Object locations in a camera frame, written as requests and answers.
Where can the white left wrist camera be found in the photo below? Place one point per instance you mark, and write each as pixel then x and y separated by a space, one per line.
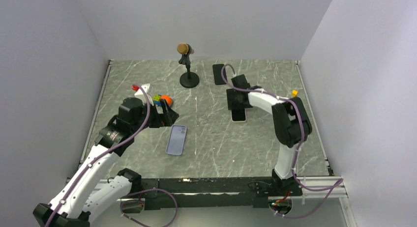
pixel 144 92

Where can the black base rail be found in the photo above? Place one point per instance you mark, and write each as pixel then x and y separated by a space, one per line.
pixel 256 192

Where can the lavender phone case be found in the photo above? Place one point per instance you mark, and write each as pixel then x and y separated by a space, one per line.
pixel 176 140

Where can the small yellow cube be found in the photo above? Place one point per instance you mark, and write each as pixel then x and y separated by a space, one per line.
pixel 294 93

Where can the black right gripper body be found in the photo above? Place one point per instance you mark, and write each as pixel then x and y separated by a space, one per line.
pixel 231 94

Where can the phone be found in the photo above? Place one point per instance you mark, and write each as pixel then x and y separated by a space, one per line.
pixel 238 115
pixel 218 75

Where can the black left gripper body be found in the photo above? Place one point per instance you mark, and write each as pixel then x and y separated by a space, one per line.
pixel 155 120

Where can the black microphone stand with cork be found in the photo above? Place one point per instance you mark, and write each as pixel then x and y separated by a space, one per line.
pixel 188 79

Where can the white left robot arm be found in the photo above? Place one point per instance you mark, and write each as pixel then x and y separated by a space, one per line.
pixel 77 205

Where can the colourful toy car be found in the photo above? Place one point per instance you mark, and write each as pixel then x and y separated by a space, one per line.
pixel 160 100

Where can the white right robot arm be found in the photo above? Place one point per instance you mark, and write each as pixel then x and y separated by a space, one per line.
pixel 290 120

